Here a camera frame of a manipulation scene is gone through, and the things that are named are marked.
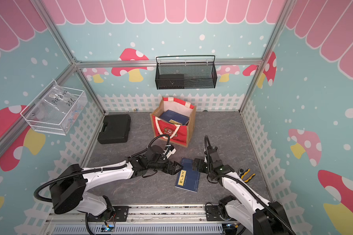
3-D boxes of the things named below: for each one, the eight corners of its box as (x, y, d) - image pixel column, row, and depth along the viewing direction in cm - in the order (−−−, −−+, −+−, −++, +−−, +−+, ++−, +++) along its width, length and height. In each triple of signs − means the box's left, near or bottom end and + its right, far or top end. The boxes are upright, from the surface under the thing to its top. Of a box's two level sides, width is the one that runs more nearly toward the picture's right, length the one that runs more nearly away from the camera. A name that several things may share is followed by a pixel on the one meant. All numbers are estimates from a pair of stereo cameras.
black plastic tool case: (98, 143, 104) (94, 138, 99) (108, 119, 118) (105, 114, 113) (126, 143, 104) (123, 138, 99) (133, 119, 118) (131, 114, 113)
